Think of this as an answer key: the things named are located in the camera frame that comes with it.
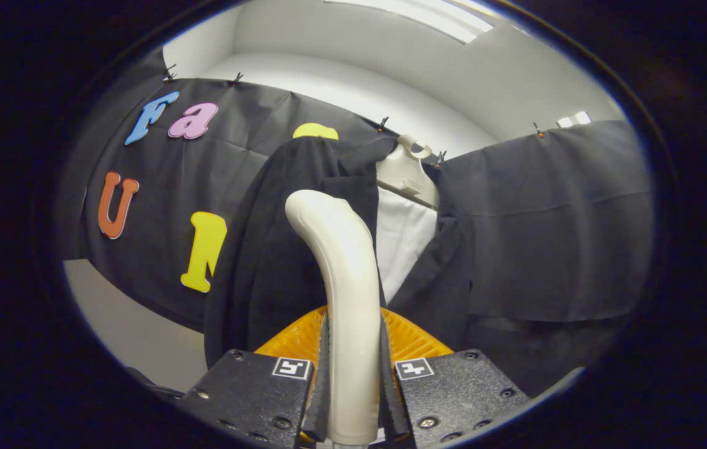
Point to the white garment steamer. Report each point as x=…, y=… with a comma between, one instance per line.
x=350, y=280

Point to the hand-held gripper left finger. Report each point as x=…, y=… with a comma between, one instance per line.
x=253, y=393

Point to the grey cabinet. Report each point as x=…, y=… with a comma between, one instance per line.
x=135, y=337

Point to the row of black cloth clips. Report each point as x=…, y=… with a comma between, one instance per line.
x=238, y=78

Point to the black jacket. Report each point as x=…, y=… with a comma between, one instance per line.
x=278, y=262

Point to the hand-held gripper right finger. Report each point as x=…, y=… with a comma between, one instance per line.
x=453, y=393

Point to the ceiling light panel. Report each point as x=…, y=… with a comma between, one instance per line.
x=428, y=15

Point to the black backdrop cloth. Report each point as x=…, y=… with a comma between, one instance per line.
x=546, y=237

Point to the white mannequin torso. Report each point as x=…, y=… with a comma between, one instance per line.
x=403, y=237

